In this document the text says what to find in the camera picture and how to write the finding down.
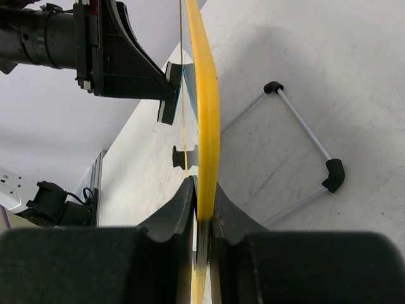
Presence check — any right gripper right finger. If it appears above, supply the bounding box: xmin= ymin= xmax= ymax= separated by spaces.
xmin=210 ymin=188 xmax=404 ymax=303

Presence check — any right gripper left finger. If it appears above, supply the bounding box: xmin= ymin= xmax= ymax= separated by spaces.
xmin=1 ymin=177 xmax=194 ymax=303

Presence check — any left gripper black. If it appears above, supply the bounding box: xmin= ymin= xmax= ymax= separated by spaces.
xmin=72 ymin=0 xmax=178 ymax=102

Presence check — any blue whiteboard eraser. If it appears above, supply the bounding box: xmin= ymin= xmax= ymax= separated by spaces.
xmin=157 ymin=61 xmax=197 ymax=125

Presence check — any yellow framed whiteboard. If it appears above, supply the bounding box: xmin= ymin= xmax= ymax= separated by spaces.
xmin=179 ymin=1 xmax=220 ymax=303

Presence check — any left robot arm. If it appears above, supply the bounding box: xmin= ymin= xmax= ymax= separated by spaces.
xmin=1 ymin=1 xmax=182 ymax=227

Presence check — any left black whiteboard foot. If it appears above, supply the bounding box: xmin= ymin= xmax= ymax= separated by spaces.
xmin=172 ymin=145 xmax=198 ymax=170

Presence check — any white wire whiteboard stand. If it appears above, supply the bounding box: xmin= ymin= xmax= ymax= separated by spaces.
xmin=219 ymin=81 xmax=346 ymax=228

